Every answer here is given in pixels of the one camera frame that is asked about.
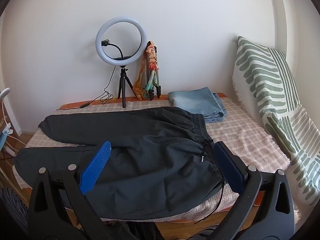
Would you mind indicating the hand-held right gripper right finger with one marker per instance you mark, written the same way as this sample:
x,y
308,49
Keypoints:
x,y
227,165

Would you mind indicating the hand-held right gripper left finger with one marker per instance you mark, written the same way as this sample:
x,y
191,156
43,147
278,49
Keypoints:
x,y
97,167

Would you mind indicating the black pants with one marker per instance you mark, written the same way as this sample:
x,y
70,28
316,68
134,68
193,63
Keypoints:
x,y
150,155

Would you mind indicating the pink checked blanket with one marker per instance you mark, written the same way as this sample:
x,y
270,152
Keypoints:
x,y
250,135

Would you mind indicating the folded blue jeans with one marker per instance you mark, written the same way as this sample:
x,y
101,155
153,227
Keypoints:
x,y
195,102

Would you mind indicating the small black tripod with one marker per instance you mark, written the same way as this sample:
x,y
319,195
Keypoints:
x,y
123,87

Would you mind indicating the folded grey tripod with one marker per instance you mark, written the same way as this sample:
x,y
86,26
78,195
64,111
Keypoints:
x,y
151,95

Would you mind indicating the orange patterned scarf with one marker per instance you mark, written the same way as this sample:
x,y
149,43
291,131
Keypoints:
x,y
140,85

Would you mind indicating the dark ribbed object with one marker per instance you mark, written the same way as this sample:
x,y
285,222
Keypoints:
x,y
12,205

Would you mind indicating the blue chair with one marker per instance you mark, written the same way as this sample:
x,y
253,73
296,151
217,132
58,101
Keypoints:
x,y
2,140

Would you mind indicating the white clip lamp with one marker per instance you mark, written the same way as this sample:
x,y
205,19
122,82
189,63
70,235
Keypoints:
x,y
6,127

